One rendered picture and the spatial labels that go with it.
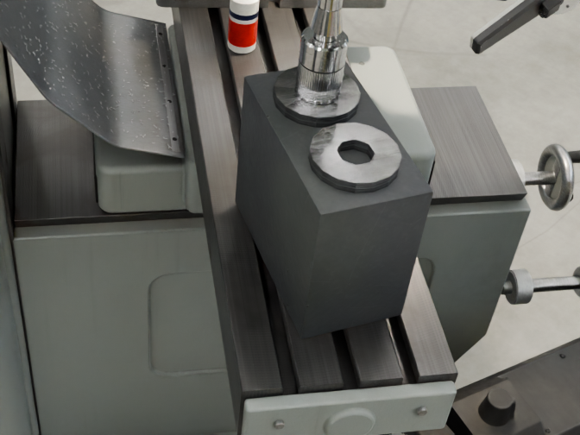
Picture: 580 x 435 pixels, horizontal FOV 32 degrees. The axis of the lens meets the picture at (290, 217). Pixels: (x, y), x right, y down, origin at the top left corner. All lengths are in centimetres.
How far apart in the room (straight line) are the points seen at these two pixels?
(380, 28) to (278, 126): 229
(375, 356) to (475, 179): 60
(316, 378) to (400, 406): 10
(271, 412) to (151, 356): 71
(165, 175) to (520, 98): 186
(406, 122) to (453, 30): 183
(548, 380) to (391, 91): 50
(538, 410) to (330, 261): 65
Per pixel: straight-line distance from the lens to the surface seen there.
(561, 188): 177
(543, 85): 320
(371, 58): 165
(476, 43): 68
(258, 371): 104
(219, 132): 130
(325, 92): 102
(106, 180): 142
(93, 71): 144
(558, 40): 343
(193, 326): 166
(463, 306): 175
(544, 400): 157
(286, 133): 101
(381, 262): 102
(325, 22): 98
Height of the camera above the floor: 180
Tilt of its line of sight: 44 degrees down
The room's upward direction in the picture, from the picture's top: 7 degrees clockwise
